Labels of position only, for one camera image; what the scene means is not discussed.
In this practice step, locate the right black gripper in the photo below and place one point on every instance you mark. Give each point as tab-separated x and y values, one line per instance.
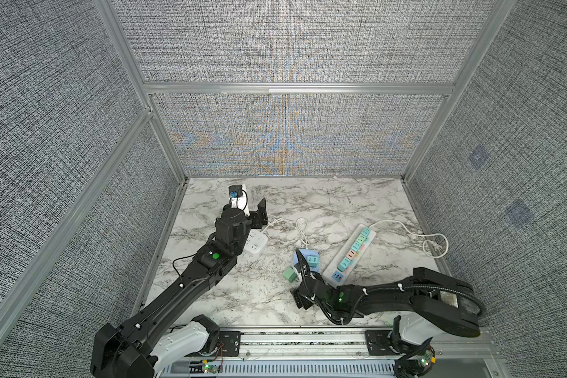
298	300

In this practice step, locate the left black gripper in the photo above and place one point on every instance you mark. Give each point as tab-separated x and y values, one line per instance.
259	217

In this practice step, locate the blue square power strip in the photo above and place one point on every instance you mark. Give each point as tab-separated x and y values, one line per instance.
298	266

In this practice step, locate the long white power strip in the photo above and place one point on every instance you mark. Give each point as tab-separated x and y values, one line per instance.
330	274

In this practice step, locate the white square power strip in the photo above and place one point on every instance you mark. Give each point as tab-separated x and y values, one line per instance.
256	242

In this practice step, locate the pink plug cube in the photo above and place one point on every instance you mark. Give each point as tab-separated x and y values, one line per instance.
351	255

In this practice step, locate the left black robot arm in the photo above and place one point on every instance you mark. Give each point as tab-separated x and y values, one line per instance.
141	346

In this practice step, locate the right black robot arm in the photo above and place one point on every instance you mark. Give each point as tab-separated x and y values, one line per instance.
441	303

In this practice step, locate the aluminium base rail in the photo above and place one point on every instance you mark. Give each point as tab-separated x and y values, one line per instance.
329	352

